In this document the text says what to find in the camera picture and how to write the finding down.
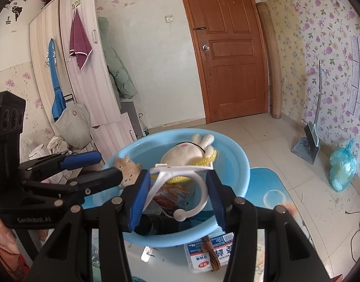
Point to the small green bottle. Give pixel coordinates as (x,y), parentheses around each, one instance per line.
(145,131)

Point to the black flashlight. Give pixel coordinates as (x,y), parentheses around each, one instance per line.
(159,224)

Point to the white kettle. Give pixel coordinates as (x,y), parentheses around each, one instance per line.
(38,152)

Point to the pile of clothes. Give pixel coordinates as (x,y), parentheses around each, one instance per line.
(58,144)

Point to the small white plug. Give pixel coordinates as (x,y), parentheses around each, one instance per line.
(147,255)

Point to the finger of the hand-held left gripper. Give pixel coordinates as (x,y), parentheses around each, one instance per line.
(80,160)
(103,177)

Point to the maroon towel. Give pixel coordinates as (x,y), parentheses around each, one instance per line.
(80,44)

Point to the white light switch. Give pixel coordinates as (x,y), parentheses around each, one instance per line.
(168,18)

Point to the cotton swab box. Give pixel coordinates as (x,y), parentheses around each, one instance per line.
(197,255)

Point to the grey brick wall sticker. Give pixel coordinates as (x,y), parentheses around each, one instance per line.
(359,88)

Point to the orange brown snack packet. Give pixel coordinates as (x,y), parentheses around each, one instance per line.
(171,195)

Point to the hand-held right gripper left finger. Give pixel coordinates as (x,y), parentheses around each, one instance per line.
(140,202)

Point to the white rabbit plush toy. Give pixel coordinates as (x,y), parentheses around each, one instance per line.
(180,152)

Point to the white tote bag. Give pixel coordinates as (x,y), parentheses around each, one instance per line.
(71,129)

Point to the orange brown blanket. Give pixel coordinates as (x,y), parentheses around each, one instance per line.
(6,267)

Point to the brown plush toy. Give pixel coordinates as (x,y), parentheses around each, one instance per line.
(128,171)

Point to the yellow mesh hat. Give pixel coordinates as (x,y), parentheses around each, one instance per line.
(208,155)

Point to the black world map sticker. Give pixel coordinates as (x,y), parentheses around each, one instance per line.
(16,10)

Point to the light blue plastic basin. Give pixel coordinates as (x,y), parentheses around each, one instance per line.
(233,164)

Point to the grey small cabinet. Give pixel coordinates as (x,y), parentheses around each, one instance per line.
(131,117)

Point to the blue hanging bag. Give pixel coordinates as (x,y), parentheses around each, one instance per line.
(57,94)

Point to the person's left hand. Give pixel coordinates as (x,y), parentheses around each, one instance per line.
(2,236)

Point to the teal plastic trash bag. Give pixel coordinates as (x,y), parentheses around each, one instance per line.
(341,167)

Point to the brown wooden door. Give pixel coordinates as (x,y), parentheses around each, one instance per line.
(227,79)

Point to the landscape print desktop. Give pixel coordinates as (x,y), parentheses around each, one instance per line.
(271,179)

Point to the white wooden wardrobe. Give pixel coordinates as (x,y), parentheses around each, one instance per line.
(100,88)

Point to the green padded coat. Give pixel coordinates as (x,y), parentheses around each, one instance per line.
(118,70)

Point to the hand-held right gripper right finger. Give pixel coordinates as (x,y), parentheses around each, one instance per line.
(216,202)

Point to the metal door knob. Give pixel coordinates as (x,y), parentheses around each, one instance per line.
(205,48)

